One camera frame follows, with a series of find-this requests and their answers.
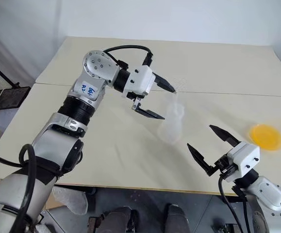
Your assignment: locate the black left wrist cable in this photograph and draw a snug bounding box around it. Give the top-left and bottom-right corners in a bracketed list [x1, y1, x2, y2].
[103, 45, 154, 67]

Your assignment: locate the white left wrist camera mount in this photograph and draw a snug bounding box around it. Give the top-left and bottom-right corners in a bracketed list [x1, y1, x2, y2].
[121, 66, 157, 99]

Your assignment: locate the thick black cable bundle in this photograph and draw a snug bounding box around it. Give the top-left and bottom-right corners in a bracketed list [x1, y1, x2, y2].
[0, 143, 38, 233]

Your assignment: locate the crumpled clear plastic bag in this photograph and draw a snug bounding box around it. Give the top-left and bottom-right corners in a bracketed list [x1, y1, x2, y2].
[52, 185, 89, 216]

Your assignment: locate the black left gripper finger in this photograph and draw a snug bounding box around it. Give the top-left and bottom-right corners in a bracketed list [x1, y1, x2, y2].
[153, 72, 176, 93]
[134, 106, 165, 120]

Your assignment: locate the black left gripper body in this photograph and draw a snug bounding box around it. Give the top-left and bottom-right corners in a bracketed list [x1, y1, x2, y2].
[126, 91, 143, 111]

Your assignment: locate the dark rounded shape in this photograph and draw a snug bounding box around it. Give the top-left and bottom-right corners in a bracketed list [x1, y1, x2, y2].
[99, 205, 139, 233]
[164, 203, 188, 233]

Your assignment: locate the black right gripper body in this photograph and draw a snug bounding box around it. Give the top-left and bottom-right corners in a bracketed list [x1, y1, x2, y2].
[214, 153, 238, 177]

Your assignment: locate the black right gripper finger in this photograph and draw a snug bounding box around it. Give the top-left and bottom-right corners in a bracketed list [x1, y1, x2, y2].
[209, 124, 241, 148]
[186, 143, 216, 177]

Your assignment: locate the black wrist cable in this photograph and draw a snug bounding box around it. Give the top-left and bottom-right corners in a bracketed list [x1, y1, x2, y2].
[218, 173, 251, 233]
[103, 45, 154, 67]

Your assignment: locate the black stand base plate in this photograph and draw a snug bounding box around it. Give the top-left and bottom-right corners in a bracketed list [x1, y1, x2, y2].
[0, 86, 32, 113]

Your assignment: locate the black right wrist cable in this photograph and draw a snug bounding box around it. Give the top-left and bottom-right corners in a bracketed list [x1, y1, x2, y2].
[218, 173, 251, 233]

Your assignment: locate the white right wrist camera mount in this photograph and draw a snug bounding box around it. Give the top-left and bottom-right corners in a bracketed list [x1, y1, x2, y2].
[226, 141, 261, 182]

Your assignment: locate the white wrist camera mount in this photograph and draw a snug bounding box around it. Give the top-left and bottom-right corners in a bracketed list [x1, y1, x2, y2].
[121, 66, 157, 99]
[226, 141, 261, 182]

